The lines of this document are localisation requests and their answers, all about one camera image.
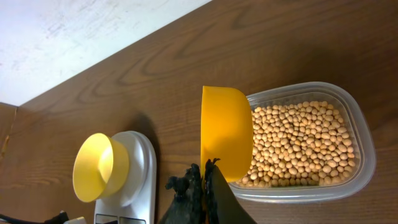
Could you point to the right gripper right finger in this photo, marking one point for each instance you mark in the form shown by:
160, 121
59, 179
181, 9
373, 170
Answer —
221, 205

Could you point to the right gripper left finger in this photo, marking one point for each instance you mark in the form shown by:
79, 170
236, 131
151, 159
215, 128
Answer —
186, 207

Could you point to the yellow measuring scoop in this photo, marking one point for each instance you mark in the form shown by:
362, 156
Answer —
226, 131

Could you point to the white digital kitchen scale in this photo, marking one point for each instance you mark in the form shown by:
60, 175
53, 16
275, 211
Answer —
135, 201

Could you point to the pale yellow plastic bowl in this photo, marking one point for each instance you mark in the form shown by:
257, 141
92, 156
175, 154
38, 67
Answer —
100, 169

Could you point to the soybeans pile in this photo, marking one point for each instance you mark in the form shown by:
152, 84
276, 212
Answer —
303, 144

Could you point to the clear plastic container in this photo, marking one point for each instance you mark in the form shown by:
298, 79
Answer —
357, 127

